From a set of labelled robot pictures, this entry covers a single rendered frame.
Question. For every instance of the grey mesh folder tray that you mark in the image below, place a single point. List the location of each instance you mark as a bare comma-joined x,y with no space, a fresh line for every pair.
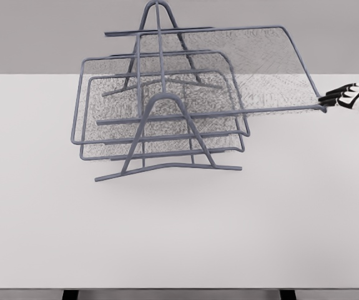
260,62
104,67
110,103

